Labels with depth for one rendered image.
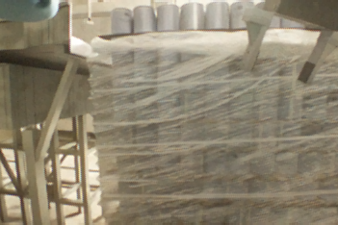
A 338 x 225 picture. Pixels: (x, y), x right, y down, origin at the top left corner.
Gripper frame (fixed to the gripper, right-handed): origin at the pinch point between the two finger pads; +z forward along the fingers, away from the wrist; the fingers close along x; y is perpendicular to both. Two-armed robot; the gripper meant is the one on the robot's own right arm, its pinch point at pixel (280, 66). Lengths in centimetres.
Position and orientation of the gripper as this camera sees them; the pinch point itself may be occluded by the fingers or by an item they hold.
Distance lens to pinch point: 40.7
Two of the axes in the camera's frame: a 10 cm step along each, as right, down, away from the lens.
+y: 0.4, 5.0, -8.7
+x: 9.8, 1.4, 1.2
